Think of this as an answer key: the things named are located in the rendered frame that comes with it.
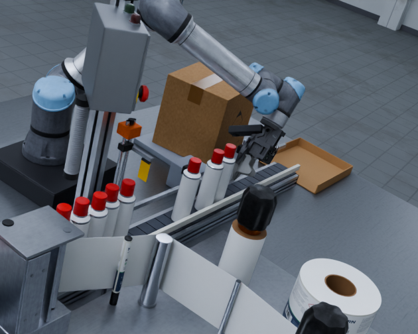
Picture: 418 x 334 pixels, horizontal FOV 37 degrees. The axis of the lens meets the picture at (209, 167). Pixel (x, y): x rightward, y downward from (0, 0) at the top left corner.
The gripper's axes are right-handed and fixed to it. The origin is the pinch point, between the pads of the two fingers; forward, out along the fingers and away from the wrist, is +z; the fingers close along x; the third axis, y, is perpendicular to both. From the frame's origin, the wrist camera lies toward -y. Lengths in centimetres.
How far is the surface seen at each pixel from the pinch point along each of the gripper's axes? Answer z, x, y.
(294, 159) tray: -18, 55, -6
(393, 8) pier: -334, 713, -242
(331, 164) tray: -24, 66, 5
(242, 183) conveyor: 1.1, 13.5, -1.7
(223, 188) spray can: 5.1, -7.6, 2.8
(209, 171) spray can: 2.4, -18.3, 1.3
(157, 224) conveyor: 22.9, -24.7, -1.1
